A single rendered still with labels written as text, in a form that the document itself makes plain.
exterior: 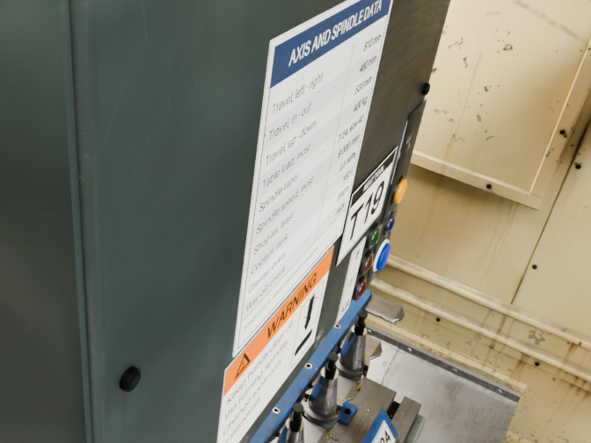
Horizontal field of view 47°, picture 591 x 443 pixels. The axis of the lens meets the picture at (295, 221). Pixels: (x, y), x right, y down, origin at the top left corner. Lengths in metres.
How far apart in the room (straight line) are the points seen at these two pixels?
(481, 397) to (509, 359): 0.12
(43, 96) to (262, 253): 0.20
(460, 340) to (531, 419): 0.26
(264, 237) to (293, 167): 0.04
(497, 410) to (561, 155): 0.65
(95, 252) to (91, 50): 0.08
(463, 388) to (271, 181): 1.40
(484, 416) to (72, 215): 1.52
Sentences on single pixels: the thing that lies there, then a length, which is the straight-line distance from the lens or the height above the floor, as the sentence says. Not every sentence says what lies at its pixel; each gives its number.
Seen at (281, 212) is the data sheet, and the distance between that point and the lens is 0.39.
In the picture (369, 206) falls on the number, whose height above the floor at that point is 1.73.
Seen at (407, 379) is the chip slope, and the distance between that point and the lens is 1.72.
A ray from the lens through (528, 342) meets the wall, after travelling 1.63.
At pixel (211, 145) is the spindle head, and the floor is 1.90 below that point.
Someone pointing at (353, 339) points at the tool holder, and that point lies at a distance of 1.10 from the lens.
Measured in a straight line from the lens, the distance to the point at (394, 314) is 1.27.
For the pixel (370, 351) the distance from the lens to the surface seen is 1.19.
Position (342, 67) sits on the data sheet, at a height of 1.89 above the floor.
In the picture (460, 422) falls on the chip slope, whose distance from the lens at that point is 1.70.
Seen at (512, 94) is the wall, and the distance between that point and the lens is 1.36.
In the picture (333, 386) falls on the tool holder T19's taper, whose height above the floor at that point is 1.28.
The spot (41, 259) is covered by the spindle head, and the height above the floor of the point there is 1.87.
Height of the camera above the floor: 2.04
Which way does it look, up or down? 35 degrees down
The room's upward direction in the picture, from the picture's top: 10 degrees clockwise
